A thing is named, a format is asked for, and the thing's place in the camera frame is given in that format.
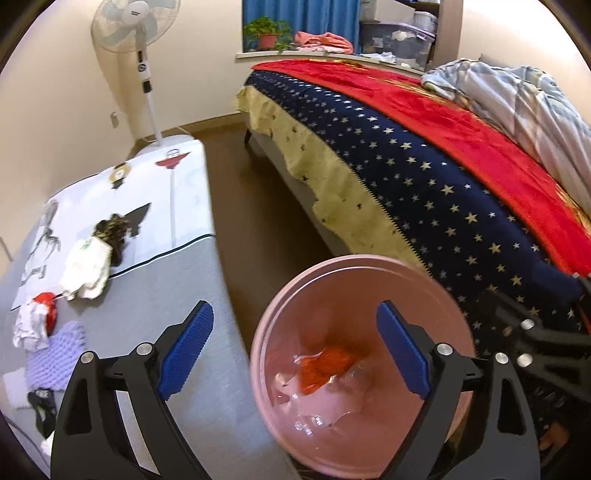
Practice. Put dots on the white foam net sleeve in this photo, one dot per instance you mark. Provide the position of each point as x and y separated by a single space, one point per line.
57 355

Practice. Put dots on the navy star blanket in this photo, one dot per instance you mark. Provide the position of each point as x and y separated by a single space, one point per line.
415 194

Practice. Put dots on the blue curtain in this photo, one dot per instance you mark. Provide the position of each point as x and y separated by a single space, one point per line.
314 14

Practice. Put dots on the wooden bookshelf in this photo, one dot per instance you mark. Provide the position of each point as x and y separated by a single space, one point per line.
450 27

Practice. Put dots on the orange plastic wrapper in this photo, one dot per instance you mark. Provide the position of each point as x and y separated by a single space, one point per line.
323 369

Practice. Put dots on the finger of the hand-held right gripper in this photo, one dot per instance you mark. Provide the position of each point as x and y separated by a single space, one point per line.
512 318
554 362

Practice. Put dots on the pink plastic trash bin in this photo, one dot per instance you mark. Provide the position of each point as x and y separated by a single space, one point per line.
323 295

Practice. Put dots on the red white wrapper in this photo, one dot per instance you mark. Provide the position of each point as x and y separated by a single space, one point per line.
34 318

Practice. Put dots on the clear crumpled plastic wrap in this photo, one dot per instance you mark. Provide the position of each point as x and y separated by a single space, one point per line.
318 415

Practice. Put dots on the white standing fan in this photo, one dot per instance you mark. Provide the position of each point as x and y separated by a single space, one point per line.
122 23

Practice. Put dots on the white lidded container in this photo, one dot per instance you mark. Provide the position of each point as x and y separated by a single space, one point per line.
425 21

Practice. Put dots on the white cloth on sill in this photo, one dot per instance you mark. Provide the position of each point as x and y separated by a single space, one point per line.
388 57

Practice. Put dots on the potted green plant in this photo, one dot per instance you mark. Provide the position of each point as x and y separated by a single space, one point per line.
268 39

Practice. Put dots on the translucent blue storage box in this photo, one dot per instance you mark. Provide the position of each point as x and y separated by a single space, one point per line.
392 41

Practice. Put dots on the pink folded clothes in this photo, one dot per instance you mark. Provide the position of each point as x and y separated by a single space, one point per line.
323 41

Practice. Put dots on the grey storage box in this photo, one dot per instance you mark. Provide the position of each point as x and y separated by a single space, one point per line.
383 9

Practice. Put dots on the small white wall socket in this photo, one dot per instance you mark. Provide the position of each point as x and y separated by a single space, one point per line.
115 120

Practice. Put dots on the black snack packet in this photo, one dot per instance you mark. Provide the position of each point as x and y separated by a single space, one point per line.
41 410

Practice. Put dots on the white window sill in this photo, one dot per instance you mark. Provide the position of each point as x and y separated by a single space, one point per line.
277 54

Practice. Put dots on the blue striped quilt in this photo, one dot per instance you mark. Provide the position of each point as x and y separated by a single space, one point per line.
508 97

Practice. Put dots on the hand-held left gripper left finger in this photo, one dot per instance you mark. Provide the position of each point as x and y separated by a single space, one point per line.
187 350

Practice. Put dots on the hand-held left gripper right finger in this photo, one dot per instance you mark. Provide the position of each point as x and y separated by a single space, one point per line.
401 350

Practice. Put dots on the grey white printed tablecloth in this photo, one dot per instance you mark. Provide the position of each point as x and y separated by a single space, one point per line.
161 277

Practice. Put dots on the dark leopard print wrapper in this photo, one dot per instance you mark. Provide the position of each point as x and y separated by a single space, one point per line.
111 230

